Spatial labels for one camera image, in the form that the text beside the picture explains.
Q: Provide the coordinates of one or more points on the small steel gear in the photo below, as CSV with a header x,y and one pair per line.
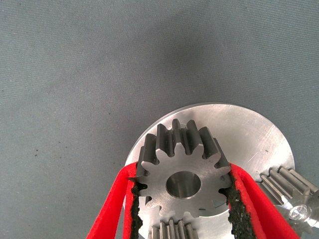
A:
x,y
174,231
284,184
159,179

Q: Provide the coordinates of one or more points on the dark grey table cloth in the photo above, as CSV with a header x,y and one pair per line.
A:
x,y
74,74

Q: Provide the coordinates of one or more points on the round metal plate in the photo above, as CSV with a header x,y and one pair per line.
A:
x,y
244,129

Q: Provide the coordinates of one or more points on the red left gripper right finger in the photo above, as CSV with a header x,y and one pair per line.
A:
x,y
256,211

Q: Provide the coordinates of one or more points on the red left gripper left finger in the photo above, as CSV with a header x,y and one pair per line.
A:
x,y
112,204

